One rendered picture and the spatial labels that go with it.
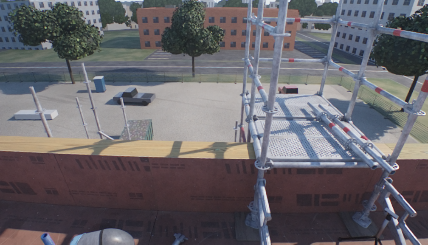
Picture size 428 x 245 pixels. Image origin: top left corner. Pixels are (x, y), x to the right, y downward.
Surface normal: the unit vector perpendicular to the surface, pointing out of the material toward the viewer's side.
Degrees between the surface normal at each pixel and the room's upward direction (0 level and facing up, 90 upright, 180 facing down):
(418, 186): 90
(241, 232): 0
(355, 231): 0
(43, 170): 90
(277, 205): 90
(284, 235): 0
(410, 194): 90
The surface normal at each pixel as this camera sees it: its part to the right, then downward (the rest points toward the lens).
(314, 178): -0.02, 0.45
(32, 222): 0.00, -0.89
